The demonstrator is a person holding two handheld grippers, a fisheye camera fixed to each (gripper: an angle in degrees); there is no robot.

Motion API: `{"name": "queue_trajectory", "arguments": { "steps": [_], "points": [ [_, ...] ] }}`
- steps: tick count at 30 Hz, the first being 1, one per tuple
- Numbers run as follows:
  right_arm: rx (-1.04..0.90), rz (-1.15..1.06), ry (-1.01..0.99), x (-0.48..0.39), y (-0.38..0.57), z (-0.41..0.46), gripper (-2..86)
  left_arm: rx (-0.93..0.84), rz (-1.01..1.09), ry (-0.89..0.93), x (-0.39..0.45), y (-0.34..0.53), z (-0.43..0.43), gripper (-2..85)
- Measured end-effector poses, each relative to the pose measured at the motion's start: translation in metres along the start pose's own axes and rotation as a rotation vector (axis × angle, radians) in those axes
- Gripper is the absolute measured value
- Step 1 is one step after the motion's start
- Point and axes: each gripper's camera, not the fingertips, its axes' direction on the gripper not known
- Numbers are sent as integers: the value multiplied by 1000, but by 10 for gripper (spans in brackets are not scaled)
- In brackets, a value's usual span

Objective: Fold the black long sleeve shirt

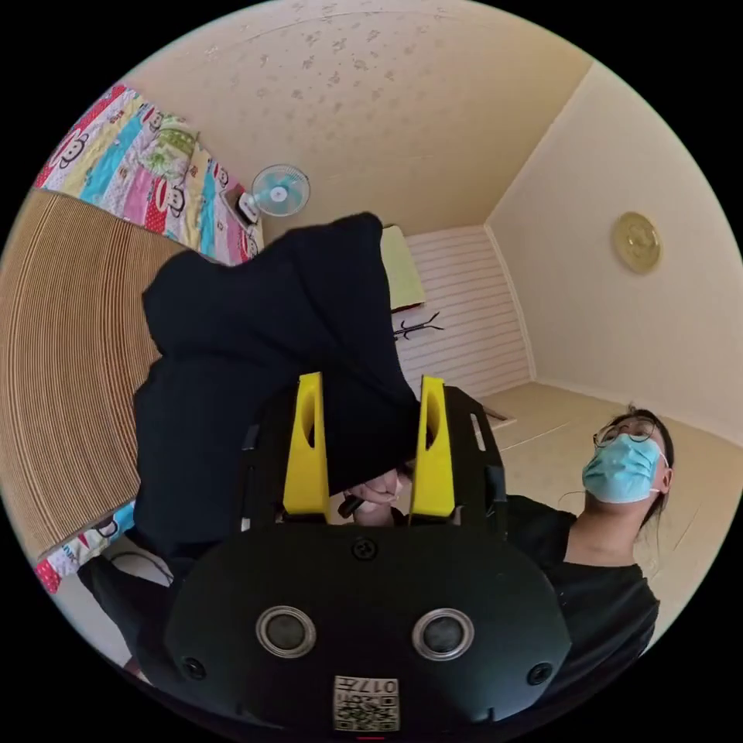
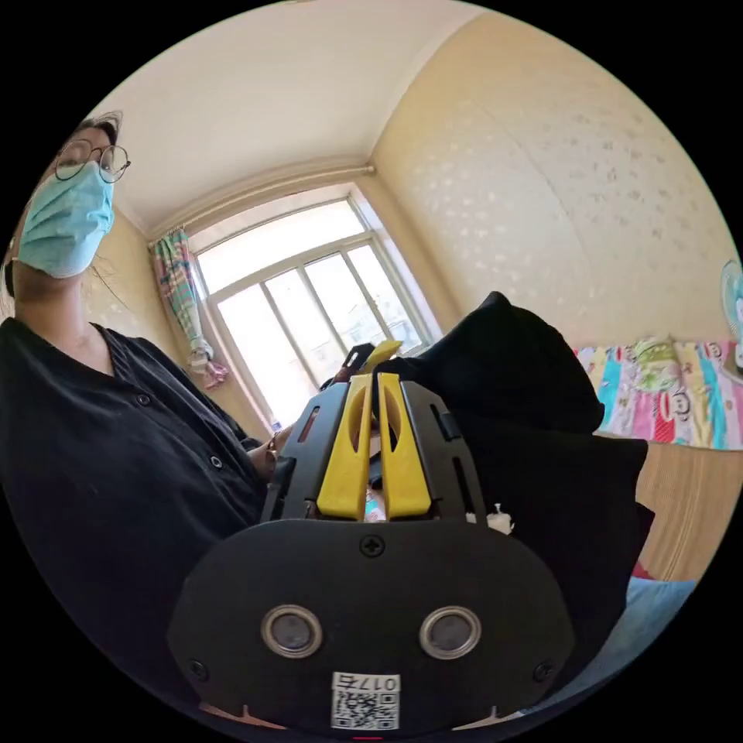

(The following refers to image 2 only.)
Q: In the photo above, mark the striped curtain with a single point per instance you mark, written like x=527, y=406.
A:
x=181, y=290

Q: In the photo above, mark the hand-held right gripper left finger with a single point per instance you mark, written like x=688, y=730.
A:
x=342, y=464

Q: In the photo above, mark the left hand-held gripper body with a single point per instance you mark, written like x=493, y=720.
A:
x=357, y=360

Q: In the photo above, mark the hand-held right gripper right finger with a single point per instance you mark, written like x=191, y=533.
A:
x=408, y=470

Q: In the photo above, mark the fan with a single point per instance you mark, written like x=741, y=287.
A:
x=732, y=307

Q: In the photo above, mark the person's left hand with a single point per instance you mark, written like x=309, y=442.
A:
x=281, y=444

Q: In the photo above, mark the bed with woven mat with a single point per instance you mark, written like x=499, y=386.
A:
x=685, y=499

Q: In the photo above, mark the person's body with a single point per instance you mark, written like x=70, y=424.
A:
x=116, y=441

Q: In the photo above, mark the window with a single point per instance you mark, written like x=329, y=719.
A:
x=302, y=313

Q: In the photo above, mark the black long sleeve shirt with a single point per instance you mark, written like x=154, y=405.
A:
x=522, y=418

